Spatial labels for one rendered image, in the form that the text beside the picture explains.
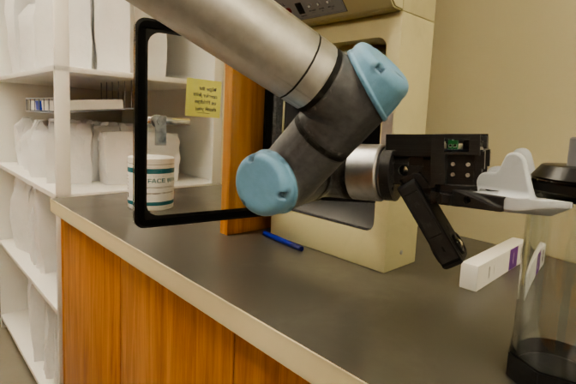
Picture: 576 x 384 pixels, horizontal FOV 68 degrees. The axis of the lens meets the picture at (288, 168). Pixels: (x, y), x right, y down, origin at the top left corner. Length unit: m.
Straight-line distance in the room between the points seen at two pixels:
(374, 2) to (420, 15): 0.10
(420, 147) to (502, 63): 0.67
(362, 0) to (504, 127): 0.52
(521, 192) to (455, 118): 0.75
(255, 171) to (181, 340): 0.49
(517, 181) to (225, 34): 0.31
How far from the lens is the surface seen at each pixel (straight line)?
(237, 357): 0.74
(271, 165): 0.46
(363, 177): 0.54
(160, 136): 0.85
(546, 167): 0.51
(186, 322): 0.85
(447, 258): 0.54
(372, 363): 0.55
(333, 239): 0.89
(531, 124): 1.14
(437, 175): 0.51
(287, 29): 0.40
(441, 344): 0.62
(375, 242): 0.82
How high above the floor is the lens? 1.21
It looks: 6 degrees down
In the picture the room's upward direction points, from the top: 3 degrees clockwise
